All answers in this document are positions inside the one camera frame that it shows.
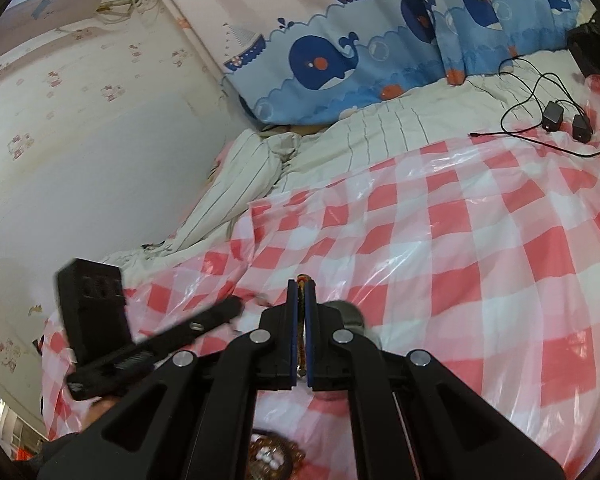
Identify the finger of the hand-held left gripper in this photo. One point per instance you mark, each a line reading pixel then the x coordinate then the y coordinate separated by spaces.
pixel 200 324

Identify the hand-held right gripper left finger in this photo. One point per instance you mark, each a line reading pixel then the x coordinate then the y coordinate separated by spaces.
pixel 293 320

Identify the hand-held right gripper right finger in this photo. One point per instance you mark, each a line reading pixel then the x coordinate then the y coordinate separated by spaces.
pixel 313 320

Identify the cluttered shelf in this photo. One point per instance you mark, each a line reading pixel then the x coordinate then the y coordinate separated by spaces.
pixel 17 430

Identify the red checkered plastic sheet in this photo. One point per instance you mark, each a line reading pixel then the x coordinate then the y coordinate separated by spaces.
pixel 454 260

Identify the black power adapter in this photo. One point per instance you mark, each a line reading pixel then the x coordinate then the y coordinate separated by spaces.
pixel 582 130
pixel 551 117

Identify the black box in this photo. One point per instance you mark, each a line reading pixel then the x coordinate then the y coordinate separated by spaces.
pixel 592 45

